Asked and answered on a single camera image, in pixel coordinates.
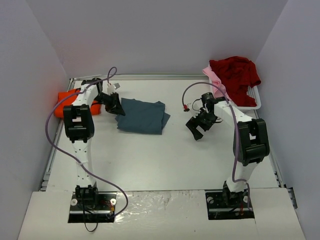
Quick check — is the orange t shirt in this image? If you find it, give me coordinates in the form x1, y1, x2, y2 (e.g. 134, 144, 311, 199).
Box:
54, 88, 102, 119

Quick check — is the blue-grey t shirt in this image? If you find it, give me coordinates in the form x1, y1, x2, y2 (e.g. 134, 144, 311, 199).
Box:
115, 98, 171, 135

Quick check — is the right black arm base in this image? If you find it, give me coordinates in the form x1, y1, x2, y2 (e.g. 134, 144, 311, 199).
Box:
205, 190, 255, 221

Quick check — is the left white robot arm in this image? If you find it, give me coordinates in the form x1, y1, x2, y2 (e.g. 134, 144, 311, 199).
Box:
63, 78, 125, 209

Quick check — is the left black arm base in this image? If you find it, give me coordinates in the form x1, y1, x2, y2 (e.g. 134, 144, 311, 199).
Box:
68, 192, 117, 224

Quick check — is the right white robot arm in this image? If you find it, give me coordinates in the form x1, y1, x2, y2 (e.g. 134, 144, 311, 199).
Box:
186, 92, 270, 207

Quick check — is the pink t shirt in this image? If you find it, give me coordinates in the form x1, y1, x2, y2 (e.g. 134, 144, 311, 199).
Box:
202, 65, 230, 100

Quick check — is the dark red t shirt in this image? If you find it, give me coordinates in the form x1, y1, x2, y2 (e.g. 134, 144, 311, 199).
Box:
209, 56, 262, 107

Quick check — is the white plastic laundry basket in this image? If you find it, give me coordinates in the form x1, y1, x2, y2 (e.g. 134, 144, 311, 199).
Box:
209, 79, 261, 107

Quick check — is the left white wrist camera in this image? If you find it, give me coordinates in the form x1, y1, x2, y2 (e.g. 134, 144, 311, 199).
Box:
107, 83, 121, 95

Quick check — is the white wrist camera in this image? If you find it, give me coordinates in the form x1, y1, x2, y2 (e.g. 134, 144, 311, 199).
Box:
107, 83, 121, 95
183, 102, 207, 121

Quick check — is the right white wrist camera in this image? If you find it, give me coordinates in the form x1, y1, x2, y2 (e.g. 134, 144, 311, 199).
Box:
183, 102, 207, 121

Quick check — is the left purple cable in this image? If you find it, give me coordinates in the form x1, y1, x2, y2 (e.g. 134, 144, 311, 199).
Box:
44, 66, 129, 218

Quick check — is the purple cable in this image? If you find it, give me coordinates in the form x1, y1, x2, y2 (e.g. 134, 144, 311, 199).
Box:
44, 66, 129, 218
181, 81, 252, 210

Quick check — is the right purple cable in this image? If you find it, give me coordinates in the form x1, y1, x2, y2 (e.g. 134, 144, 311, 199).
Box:
181, 81, 252, 210

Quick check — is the black loop cable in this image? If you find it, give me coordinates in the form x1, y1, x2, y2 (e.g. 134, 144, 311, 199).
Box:
83, 214, 99, 233

